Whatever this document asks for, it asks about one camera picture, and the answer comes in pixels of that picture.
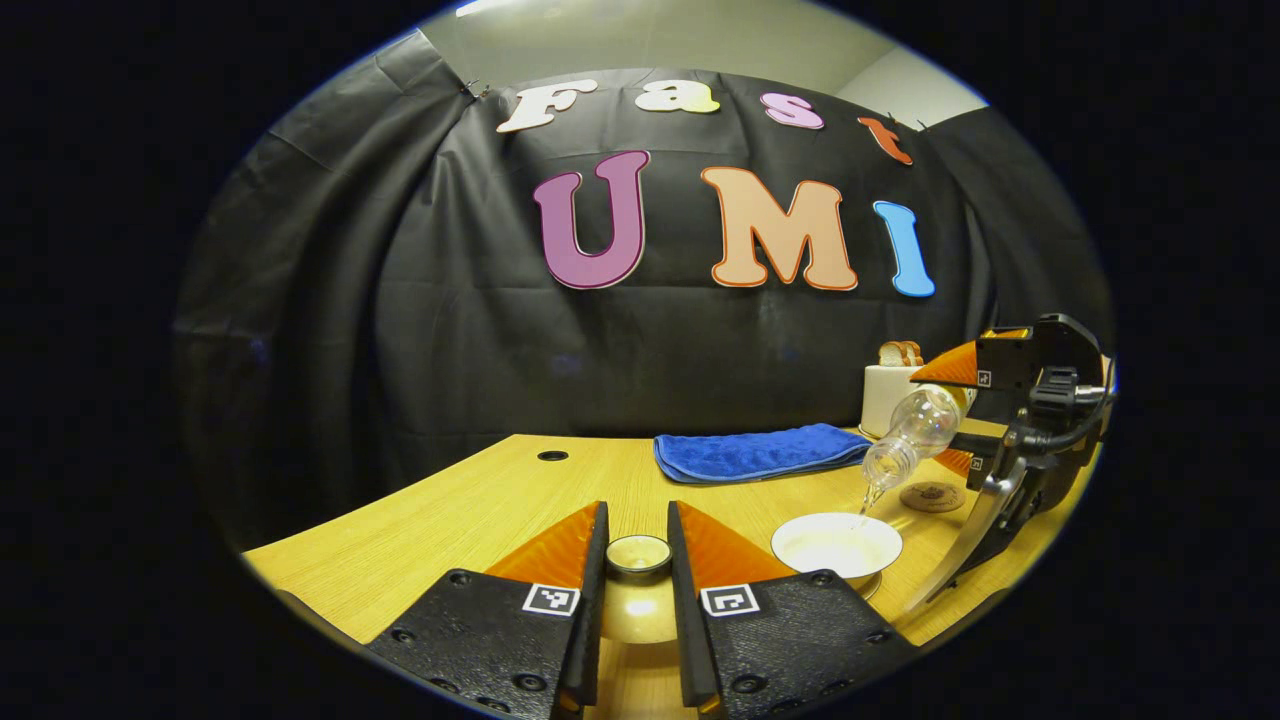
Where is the blue folded towel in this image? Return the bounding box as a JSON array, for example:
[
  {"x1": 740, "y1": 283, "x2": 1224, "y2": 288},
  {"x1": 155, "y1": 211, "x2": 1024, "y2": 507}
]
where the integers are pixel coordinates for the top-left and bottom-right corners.
[{"x1": 653, "y1": 423, "x2": 874, "y2": 486}]

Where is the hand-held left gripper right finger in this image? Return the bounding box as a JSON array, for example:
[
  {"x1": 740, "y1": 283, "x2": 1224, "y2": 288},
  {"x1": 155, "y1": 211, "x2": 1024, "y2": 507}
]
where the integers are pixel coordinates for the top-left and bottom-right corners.
[{"x1": 667, "y1": 500, "x2": 921, "y2": 720}]

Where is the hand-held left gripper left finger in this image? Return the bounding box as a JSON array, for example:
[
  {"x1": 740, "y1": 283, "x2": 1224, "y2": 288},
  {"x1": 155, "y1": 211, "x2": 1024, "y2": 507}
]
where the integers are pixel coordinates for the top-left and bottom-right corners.
[{"x1": 365, "y1": 500, "x2": 611, "y2": 720}]

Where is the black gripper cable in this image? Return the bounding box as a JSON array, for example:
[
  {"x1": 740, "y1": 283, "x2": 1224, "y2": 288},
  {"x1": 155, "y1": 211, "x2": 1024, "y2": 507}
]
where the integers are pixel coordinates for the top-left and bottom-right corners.
[{"x1": 1010, "y1": 370, "x2": 1117, "y2": 456}]

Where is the round wooden coaster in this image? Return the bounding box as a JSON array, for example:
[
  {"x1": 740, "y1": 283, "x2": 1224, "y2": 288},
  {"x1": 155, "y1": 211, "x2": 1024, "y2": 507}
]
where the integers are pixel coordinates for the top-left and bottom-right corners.
[{"x1": 898, "y1": 481, "x2": 968, "y2": 515}]

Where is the white toaster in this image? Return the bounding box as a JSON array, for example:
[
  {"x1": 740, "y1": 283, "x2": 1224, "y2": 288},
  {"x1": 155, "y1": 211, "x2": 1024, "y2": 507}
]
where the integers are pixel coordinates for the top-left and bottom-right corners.
[{"x1": 860, "y1": 364, "x2": 927, "y2": 440}]

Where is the beige ceramic teacup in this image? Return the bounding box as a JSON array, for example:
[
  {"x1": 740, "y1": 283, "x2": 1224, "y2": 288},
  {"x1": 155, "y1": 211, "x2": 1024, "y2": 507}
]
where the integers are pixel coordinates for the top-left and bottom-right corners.
[{"x1": 770, "y1": 512, "x2": 905, "y2": 581}]

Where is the clear glass water bottle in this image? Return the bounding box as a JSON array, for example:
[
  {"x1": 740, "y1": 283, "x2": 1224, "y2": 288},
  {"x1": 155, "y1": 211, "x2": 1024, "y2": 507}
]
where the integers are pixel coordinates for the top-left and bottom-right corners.
[{"x1": 860, "y1": 385, "x2": 969, "y2": 517}]

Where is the black backdrop cloth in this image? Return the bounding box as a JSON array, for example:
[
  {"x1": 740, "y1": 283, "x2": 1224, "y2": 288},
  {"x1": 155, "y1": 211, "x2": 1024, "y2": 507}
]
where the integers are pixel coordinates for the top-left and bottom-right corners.
[{"x1": 175, "y1": 30, "x2": 1116, "y2": 551}]

